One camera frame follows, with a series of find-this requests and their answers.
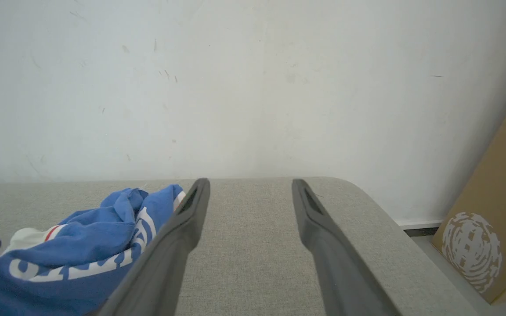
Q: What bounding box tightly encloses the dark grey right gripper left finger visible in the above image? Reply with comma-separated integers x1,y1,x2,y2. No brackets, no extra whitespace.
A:
96,178,211,316

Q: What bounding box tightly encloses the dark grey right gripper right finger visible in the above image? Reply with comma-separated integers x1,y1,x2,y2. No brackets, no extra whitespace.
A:
292,179,402,316

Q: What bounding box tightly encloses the blue and white shirt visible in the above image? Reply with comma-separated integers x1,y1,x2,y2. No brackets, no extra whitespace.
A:
0,184,187,316

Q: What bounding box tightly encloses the brown cardboard box white print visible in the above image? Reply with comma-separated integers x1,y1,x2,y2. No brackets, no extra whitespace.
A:
431,68,506,305

